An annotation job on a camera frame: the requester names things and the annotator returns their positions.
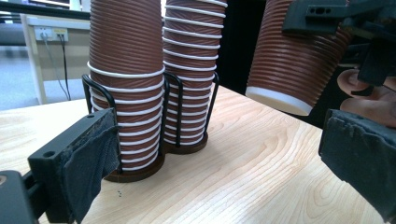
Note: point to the white side desk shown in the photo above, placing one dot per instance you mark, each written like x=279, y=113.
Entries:
x=77, y=49

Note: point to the stack of brown paper cups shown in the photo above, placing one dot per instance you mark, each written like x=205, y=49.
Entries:
x=193, y=37
x=127, y=40

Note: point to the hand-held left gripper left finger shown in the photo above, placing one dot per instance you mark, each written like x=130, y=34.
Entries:
x=77, y=161

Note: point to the white wall socket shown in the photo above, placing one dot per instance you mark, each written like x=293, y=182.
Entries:
x=49, y=32

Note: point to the grey armchair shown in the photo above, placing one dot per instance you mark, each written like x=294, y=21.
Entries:
x=11, y=34

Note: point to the brown ribbed paper cup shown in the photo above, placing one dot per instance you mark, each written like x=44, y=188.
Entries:
x=289, y=62

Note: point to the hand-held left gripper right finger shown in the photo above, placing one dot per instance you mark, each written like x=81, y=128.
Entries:
x=358, y=152

